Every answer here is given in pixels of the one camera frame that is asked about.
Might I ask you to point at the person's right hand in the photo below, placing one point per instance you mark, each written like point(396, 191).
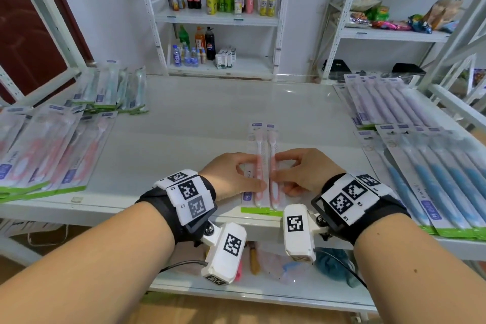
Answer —
point(319, 172)

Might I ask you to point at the person's left hand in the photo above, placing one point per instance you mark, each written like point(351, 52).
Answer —
point(228, 179)

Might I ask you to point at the pink toothbrush packet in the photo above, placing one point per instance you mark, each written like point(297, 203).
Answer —
point(272, 137)
point(255, 137)

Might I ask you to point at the white metal shelf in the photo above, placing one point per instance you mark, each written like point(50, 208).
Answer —
point(209, 107)

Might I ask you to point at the row of purple toothbrush packets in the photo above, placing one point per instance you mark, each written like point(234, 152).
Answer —
point(379, 103)

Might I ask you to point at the line of blue toothbrush packets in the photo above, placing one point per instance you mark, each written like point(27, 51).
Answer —
point(425, 183)

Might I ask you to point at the row of green toothbrush packets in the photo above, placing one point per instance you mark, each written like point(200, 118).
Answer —
point(106, 88)

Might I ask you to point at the row of pink toothbrush packets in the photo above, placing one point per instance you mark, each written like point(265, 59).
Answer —
point(57, 145)

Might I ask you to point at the person's right forearm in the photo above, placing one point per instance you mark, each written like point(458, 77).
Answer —
point(417, 278)

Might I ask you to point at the person's left forearm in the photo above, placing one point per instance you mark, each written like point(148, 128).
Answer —
point(83, 270)

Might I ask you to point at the blue mesh bath sponge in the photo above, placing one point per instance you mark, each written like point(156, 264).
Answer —
point(330, 263)

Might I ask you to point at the pink plastic scraper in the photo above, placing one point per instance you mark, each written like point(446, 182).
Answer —
point(238, 276)

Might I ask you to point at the clear plastic bag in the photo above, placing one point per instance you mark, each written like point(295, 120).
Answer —
point(277, 265)

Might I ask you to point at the black pouch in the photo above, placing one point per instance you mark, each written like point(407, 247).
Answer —
point(338, 65)

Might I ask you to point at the cluster of small white cartons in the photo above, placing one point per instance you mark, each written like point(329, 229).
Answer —
point(224, 58)

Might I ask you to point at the cluster of water and soda bottles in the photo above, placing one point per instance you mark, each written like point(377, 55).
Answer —
point(210, 44)

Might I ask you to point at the small black box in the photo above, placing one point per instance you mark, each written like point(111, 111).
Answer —
point(408, 68)

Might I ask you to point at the white snack shelving unit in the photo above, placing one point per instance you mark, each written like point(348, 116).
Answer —
point(379, 34)

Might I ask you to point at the white drinks shelving unit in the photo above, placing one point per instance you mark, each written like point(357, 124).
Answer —
point(216, 18)

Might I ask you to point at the pile of snack packets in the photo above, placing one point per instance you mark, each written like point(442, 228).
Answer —
point(376, 12)

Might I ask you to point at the cartoon print bag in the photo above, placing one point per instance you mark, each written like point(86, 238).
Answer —
point(22, 229)

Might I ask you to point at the white stationery rack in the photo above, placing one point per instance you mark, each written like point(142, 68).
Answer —
point(9, 84)

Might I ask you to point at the red-brown wooden door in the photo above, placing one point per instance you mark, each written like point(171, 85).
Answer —
point(22, 50)

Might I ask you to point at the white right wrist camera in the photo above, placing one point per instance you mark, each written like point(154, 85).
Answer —
point(298, 236)

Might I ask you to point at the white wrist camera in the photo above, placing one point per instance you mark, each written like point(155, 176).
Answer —
point(298, 236)
point(224, 255)

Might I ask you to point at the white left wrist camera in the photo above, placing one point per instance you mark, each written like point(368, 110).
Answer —
point(224, 255)

